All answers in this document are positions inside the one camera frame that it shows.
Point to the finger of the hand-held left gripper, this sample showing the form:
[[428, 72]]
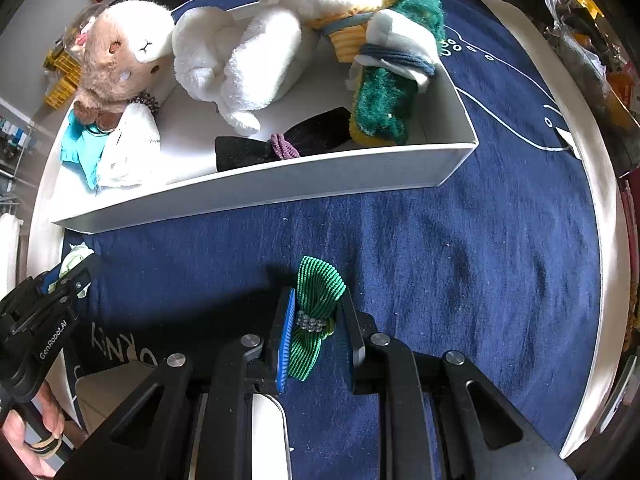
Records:
[[82, 275], [47, 284]]

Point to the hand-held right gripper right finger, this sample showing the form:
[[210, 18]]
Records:
[[357, 355]]

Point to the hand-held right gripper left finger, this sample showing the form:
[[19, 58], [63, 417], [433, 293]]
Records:
[[285, 340]]

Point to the pale green fabric piece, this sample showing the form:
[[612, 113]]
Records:
[[72, 260]]

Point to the teal garment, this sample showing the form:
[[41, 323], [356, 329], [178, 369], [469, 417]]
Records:
[[75, 145]]

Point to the small white cloth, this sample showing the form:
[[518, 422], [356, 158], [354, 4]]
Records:
[[127, 150]]

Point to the white cardboard box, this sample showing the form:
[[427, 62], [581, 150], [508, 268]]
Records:
[[300, 175]]

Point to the black velvet bow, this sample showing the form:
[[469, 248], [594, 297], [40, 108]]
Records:
[[320, 135]]

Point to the brown and white plush lamb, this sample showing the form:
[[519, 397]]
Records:
[[120, 60]]

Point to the white towel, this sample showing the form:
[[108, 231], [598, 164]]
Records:
[[235, 65]]

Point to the white cloth piece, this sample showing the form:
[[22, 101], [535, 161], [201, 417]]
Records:
[[400, 32]]

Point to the person's left hand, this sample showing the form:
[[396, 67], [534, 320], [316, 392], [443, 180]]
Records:
[[50, 415]]

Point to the white sofa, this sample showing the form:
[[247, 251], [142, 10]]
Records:
[[9, 250]]

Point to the beige rubber band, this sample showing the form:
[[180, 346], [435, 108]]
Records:
[[47, 447]]

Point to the storage rack with items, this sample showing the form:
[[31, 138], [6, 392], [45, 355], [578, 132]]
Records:
[[15, 155]]

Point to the glass dome with flowers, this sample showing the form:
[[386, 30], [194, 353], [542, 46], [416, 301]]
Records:
[[75, 22]]

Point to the white electronic device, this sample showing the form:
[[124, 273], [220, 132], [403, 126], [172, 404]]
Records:
[[617, 400]]

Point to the clear plastic bag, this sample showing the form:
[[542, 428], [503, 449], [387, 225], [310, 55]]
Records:
[[575, 45]]

